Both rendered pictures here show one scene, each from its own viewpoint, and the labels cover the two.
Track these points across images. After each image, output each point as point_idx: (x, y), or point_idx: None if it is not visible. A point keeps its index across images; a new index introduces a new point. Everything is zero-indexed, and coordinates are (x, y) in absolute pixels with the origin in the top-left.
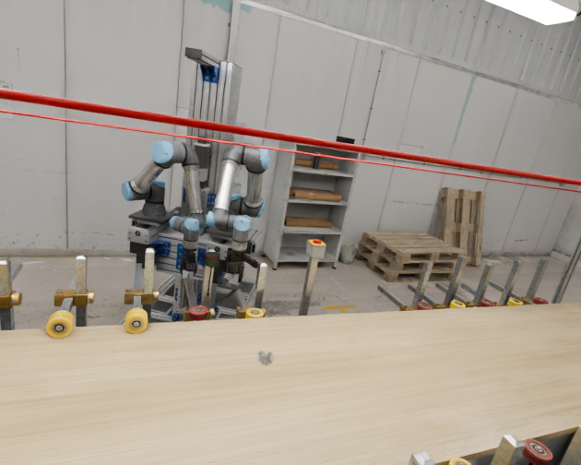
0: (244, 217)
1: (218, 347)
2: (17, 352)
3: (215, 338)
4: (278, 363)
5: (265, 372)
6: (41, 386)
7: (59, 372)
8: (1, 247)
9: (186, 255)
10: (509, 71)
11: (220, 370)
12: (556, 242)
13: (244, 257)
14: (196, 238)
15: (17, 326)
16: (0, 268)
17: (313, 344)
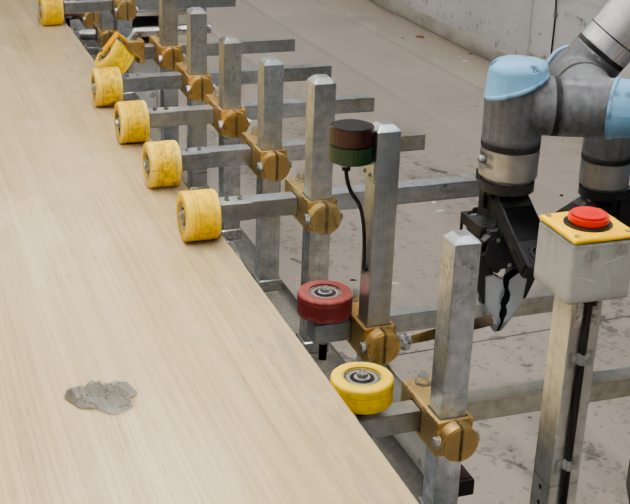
0: (597, 78)
1: (146, 330)
2: (96, 170)
3: (189, 324)
4: (81, 418)
5: (38, 397)
6: (6, 198)
7: (42, 203)
8: None
9: (571, 202)
10: None
11: (46, 338)
12: None
13: (500, 215)
14: (603, 155)
15: None
16: (220, 50)
17: (197, 493)
